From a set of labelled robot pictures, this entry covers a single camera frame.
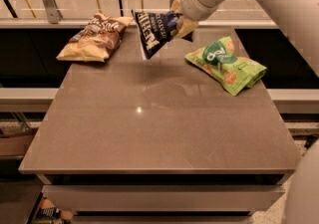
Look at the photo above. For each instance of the blue kettle chip bag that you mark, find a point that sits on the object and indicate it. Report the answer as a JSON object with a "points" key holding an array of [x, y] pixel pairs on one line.
{"points": [[155, 30]]}

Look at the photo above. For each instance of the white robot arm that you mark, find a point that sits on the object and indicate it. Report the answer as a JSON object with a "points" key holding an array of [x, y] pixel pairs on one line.
{"points": [[298, 20]]}

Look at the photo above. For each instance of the green chip bag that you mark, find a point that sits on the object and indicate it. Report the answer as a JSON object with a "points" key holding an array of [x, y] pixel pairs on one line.
{"points": [[234, 73]]}

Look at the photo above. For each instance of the brown chip bag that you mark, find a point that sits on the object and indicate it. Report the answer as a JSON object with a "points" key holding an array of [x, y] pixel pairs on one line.
{"points": [[97, 41]]}

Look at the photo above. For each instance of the grey drawer front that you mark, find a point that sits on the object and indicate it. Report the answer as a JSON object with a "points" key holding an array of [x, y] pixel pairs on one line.
{"points": [[163, 198]]}

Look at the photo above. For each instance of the cardboard box lower left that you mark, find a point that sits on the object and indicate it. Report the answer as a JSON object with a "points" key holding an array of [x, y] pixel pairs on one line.
{"points": [[16, 144]]}

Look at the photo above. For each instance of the items on lower shelf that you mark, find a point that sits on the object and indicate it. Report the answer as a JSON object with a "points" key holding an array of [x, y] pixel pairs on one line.
{"points": [[47, 213]]}

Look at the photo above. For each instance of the left metal railing bracket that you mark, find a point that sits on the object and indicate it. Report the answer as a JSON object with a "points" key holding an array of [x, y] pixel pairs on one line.
{"points": [[53, 13]]}

